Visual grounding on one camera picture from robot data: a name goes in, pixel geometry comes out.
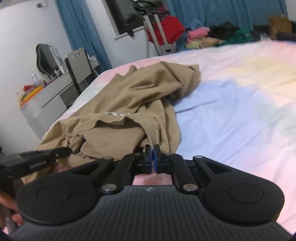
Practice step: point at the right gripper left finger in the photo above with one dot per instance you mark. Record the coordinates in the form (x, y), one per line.
(127, 169)

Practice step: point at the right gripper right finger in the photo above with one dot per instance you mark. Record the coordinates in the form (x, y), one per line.
(180, 170)

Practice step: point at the tan t-shirt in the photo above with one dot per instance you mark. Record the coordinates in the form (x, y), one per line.
(130, 112)

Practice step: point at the person's left hand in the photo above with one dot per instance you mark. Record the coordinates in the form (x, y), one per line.
(10, 203)

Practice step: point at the white vanity desk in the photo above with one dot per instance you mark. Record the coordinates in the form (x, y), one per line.
(49, 104)

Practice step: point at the orange tray with clutter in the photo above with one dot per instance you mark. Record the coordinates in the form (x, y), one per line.
(28, 92)

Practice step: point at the pastel bed sheet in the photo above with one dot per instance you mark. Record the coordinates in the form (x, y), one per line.
(242, 114)

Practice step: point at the wavy vanity mirror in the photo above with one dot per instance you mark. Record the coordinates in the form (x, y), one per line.
(46, 62)

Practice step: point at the grey black chair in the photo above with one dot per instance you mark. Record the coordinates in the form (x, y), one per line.
(80, 65)

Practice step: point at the beige patterned garment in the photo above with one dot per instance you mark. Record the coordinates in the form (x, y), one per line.
(203, 43)

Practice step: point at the pink garment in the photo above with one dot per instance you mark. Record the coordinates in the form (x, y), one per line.
(198, 33)

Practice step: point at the red garment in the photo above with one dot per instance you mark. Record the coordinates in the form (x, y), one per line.
(172, 28)

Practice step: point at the left blue curtain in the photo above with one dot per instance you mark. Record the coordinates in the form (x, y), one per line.
(81, 30)

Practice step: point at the blue curtain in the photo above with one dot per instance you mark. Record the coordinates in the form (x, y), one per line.
(241, 13)
(81, 30)

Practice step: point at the black garment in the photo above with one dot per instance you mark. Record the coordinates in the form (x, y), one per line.
(224, 31)

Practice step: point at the dark window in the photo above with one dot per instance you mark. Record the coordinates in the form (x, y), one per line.
(126, 18)

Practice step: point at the green garment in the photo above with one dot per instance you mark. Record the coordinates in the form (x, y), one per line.
(242, 36)

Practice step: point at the garment steamer stand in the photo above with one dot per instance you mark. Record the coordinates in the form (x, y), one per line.
(148, 12)

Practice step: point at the right blue curtain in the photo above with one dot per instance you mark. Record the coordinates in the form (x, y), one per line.
(241, 13)

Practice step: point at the brown paper bag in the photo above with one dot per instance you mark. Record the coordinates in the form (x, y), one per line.
(279, 24)

